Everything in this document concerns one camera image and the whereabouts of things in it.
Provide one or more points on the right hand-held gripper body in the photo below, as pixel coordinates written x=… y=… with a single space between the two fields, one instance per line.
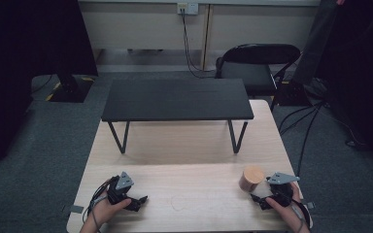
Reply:
x=282 y=194

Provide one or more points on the person's right hand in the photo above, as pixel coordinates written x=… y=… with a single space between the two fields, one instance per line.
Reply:
x=293 y=212

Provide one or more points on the black curtain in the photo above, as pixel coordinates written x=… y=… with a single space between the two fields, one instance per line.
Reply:
x=19 y=64

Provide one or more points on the black stand base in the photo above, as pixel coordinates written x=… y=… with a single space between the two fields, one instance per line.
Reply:
x=73 y=90

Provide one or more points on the grey leaning panel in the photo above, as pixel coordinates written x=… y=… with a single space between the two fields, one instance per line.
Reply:
x=315 y=42

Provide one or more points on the black equipment box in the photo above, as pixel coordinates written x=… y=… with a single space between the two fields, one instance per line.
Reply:
x=293 y=93

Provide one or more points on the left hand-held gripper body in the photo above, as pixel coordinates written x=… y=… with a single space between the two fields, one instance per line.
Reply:
x=118 y=191

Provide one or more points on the wooden cylinder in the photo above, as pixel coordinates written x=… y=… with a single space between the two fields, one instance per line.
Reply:
x=251 y=179

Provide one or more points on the black shelf riser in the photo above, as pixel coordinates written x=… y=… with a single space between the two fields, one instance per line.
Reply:
x=178 y=98

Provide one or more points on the person's left hand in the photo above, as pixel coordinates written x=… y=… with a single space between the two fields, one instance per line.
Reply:
x=105 y=210

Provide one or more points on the black folding chair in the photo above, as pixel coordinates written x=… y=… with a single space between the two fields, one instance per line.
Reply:
x=255 y=69

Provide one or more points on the grey tape piece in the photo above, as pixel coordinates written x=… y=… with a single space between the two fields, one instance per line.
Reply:
x=76 y=209
x=310 y=205

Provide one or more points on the white wall socket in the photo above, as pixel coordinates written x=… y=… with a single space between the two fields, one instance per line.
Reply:
x=187 y=8

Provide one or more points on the dark curtain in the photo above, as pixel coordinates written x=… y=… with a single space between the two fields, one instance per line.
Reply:
x=362 y=81

